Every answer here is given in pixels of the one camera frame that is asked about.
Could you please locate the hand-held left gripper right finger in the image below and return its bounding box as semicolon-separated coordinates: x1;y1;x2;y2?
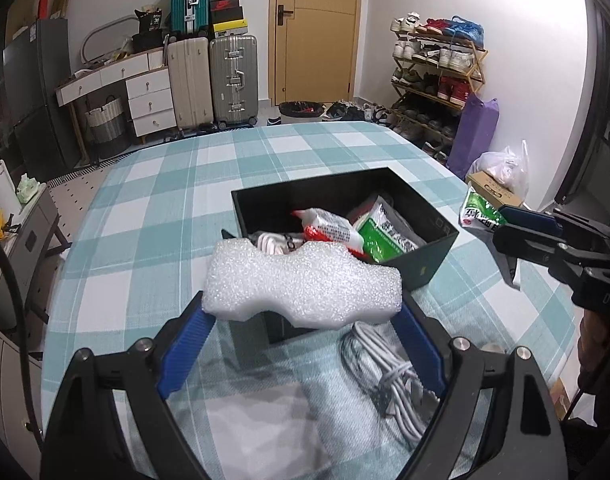
391;287;569;480

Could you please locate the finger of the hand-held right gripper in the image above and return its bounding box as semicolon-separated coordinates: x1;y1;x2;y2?
497;204;610;244
492;224;566;272

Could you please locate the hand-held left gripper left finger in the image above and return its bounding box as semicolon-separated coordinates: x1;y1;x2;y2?
40;290;218;480

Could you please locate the green white packet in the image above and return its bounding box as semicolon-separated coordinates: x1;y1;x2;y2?
347;193;420;265
459;186;508;231

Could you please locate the black cardboard box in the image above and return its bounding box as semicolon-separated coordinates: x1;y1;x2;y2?
220;167;460;367

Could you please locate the white foam block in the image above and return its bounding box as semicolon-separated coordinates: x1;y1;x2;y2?
202;239;404;331

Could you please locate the bag of white shoelaces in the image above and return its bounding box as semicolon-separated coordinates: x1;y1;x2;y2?
255;230;307;257

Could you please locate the red white packet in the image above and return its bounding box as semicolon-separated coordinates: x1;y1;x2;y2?
291;207;367;261

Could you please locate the brown cardboard box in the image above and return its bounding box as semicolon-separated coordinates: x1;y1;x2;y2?
465;170;528;209

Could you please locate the white plastic bag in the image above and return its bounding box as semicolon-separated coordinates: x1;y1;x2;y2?
472;139;531;201

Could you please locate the purple fabric bag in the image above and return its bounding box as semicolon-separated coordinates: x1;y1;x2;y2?
445;92;500;181

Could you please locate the shoe rack with shoes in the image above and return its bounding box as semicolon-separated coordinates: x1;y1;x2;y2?
389;11;486;157

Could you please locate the white cabinet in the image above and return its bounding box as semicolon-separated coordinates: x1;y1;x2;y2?
0;305;44;467

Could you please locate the grey side cabinet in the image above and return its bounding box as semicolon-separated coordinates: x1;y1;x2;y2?
5;182;74;312

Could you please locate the scattered loose footwear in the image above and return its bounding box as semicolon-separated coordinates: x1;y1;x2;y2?
266;101;394;126

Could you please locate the green tissue pack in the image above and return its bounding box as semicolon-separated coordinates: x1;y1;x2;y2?
16;173;41;204

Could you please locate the woven laundry basket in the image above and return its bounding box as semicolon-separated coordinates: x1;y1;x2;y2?
82;95;129;146

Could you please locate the black round basket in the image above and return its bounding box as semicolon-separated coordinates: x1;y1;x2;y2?
278;100;325;125

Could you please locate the white appliance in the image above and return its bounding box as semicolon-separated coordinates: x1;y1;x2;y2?
0;159;24;211

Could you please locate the white desk with drawers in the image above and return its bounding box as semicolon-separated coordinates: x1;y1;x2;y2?
55;47;179;139

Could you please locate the yellow wooden door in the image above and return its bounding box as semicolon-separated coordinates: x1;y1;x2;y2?
268;0;365;107

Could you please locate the beige suitcase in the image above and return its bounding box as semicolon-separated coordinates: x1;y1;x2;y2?
166;36;212;131

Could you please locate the silver suitcase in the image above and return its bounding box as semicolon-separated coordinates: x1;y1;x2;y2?
208;35;260;129

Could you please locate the grey fridge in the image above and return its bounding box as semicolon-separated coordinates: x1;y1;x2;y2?
2;17;81;171

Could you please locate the black shopping bag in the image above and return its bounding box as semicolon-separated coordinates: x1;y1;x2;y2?
133;6;166;51

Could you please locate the oval white mirror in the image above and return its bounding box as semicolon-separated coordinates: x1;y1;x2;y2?
80;12;139;64

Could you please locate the teal suitcase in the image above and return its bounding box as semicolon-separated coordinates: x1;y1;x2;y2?
170;0;211;39

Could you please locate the flat brown cardboard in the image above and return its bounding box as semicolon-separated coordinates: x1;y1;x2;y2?
7;0;74;37

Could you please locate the white cable bundle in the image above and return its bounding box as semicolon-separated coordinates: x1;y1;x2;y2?
339;322;444;444

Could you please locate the dark metal frame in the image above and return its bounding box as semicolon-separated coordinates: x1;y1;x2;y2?
554;0;610;207

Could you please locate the black cable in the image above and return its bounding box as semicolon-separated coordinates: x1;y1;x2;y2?
0;232;49;452

